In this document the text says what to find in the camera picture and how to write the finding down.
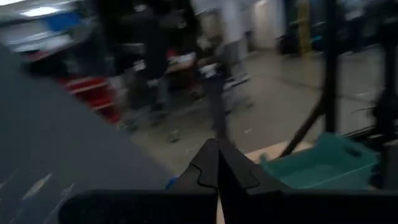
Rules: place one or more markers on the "yellow post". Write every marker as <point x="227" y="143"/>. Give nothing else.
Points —
<point x="304" y="28"/>

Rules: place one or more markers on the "short grey slotted divider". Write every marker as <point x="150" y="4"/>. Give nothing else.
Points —
<point x="62" y="140"/>

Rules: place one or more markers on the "blue crate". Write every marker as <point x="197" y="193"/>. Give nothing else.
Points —
<point x="63" y="21"/>

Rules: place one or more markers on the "teal plastic basket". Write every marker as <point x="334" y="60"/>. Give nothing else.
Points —
<point x="317" y="174"/>

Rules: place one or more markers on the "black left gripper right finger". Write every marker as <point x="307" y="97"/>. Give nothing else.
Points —
<point x="239" y="177"/>

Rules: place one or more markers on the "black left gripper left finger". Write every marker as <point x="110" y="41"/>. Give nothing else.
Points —
<point x="202" y="174"/>

